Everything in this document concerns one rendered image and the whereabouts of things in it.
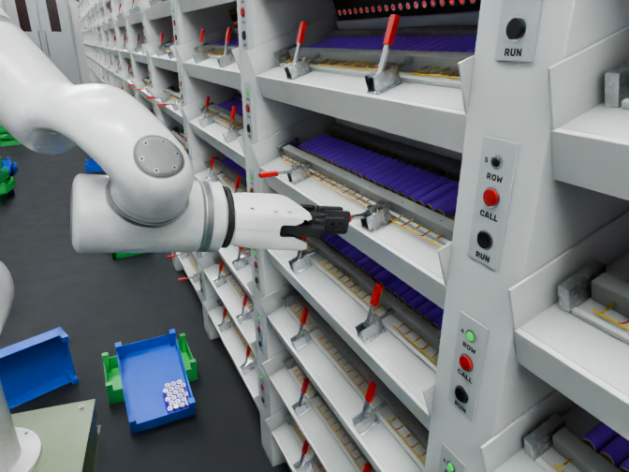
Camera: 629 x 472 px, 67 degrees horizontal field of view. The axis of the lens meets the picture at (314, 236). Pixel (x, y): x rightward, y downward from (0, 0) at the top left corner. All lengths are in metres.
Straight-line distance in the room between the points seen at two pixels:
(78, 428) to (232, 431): 0.58
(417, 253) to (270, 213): 0.19
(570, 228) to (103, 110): 0.45
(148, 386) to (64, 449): 0.65
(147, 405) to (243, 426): 0.33
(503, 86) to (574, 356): 0.24
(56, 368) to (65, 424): 0.79
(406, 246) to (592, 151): 0.29
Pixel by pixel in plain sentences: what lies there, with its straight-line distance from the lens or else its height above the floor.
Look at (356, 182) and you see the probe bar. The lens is 0.77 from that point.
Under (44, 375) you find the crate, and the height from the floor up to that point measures 0.04.
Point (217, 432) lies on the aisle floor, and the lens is 1.64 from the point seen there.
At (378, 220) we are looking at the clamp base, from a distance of 0.68.
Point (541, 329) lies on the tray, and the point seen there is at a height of 0.89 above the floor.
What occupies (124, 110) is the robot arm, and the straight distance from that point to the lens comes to 0.50.
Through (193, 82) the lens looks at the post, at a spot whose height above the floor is 1.01.
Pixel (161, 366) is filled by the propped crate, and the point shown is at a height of 0.08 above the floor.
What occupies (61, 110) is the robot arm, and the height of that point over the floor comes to 1.08.
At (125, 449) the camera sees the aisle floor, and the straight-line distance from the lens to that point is 1.66.
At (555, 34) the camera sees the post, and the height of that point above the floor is 1.14.
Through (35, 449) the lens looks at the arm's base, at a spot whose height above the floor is 0.38.
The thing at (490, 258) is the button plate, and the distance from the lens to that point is 0.49.
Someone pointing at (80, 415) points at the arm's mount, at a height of 0.37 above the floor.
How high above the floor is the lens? 1.14
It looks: 22 degrees down
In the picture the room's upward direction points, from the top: straight up
